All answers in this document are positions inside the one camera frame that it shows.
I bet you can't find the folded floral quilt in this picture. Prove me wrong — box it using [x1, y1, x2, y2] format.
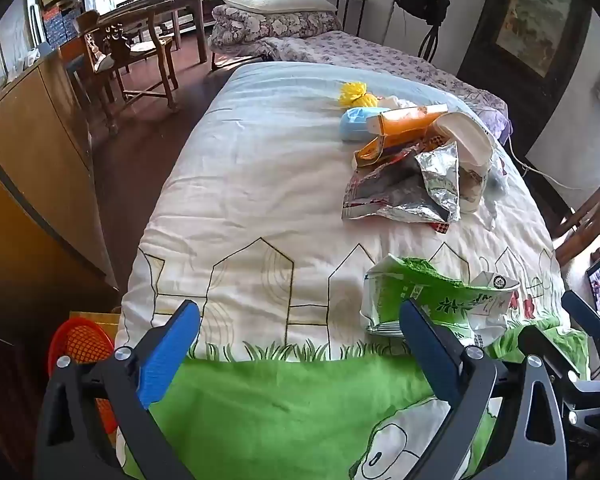
[210, 4, 343, 46]

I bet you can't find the black metal stand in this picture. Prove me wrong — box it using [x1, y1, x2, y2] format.
[419, 22, 447, 59]

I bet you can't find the light blue packet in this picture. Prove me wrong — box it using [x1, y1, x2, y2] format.
[340, 106, 383, 141]

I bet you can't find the orange carton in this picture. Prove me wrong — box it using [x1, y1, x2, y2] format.
[372, 104, 451, 137]

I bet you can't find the red plastic basket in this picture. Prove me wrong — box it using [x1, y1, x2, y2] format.
[47, 319, 118, 433]

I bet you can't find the white towel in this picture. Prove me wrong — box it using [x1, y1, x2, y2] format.
[379, 95, 417, 112]

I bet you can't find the shelf of boxes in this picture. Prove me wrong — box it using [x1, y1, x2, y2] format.
[32, 0, 88, 46]

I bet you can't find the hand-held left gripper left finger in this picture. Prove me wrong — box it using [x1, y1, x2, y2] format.
[34, 300, 201, 480]

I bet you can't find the light wooden cabinet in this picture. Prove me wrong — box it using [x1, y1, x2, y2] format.
[0, 50, 121, 291]

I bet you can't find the white cable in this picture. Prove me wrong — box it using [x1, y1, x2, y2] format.
[502, 130, 586, 191]

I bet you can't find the silver foil snack bag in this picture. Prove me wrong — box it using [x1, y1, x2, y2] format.
[341, 141, 462, 224]

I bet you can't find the cartoon printed blanket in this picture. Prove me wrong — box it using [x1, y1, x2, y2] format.
[115, 60, 588, 480]

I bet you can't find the cream pillow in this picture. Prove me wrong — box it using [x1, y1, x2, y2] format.
[221, 0, 338, 13]

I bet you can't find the yellow foam fruit net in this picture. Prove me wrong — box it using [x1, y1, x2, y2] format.
[341, 81, 378, 108]

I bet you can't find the carved back wooden chair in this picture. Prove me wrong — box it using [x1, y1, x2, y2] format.
[87, 0, 178, 111]

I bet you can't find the yellow mat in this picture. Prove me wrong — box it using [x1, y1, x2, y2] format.
[69, 310, 122, 328]

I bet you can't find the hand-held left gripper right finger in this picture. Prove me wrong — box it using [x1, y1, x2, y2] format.
[399, 297, 568, 480]

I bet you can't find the green white packaging bag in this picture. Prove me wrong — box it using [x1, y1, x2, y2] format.
[360, 254, 521, 348]

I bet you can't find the dark framed painting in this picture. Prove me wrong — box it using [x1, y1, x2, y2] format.
[457, 0, 593, 91]

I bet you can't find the white paper cup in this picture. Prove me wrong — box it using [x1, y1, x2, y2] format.
[430, 112, 498, 213]

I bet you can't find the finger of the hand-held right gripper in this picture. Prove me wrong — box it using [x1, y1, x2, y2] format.
[561, 290, 600, 431]

